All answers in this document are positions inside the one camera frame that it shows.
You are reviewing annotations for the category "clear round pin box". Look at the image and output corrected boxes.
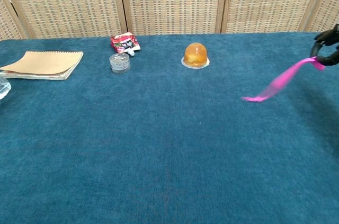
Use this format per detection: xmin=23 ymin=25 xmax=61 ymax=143
xmin=109 ymin=53 xmax=131 ymax=74

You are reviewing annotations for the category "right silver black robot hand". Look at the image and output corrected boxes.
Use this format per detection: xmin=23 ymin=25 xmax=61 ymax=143
xmin=311 ymin=24 xmax=339 ymax=67

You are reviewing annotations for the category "kraft spiral notebook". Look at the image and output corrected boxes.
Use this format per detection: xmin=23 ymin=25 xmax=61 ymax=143
xmin=0 ymin=51 xmax=84 ymax=81

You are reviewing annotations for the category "clear plastic water bottle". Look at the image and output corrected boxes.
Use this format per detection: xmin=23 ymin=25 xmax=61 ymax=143
xmin=0 ymin=76 xmax=12 ymax=100

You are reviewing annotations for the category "red drink pouch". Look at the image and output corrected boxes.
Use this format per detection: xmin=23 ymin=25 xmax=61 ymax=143
xmin=110 ymin=32 xmax=142 ymax=57

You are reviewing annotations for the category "orange jelly cup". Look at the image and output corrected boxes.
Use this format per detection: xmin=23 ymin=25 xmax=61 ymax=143
xmin=181 ymin=43 xmax=211 ymax=69

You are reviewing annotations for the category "blue plush table cloth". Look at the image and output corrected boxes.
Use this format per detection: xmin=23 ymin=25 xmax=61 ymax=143
xmin=0 ymin=32 xmax=339 ymax=224

